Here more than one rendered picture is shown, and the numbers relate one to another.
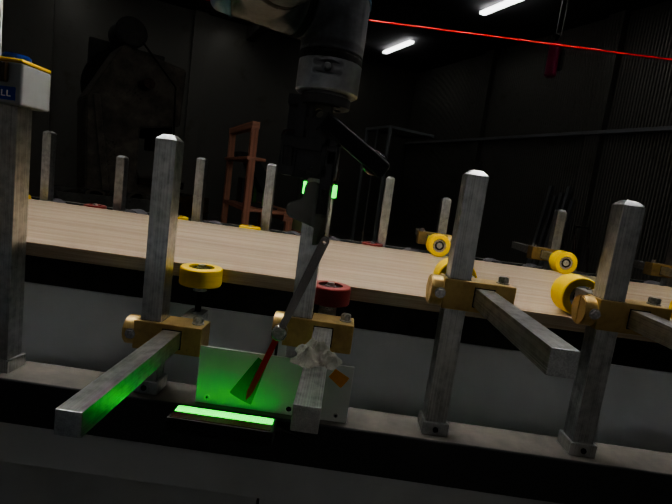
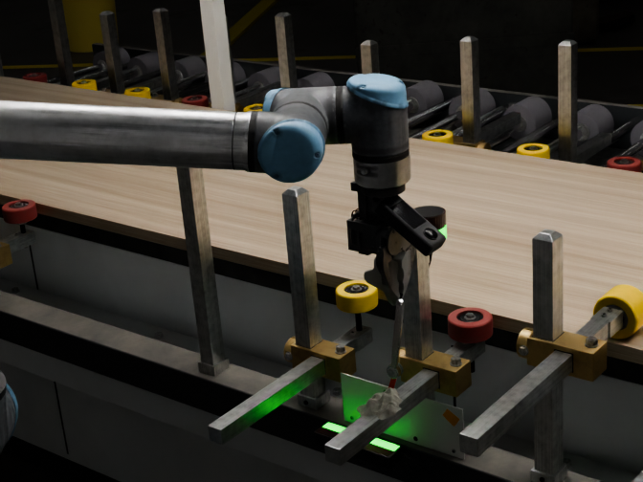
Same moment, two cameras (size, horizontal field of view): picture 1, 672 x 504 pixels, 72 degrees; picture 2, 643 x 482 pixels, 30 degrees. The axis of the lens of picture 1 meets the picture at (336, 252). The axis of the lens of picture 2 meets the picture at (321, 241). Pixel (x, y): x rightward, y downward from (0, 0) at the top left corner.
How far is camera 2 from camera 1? 148 cm
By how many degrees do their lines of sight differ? 40
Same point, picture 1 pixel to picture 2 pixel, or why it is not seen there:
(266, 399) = (396, 427)
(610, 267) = not seen: outside the picture
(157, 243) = (297, 282)
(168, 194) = (298, 241)
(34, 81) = not seen: hidden behind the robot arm
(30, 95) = not seen: hidden behind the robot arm
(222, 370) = (360, 396)
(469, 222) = (542, 285)
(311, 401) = (338, 444)
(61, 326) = (267, 323)
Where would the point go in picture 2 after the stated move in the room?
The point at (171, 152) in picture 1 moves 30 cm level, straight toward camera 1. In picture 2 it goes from (295, 207) to (237, 275)
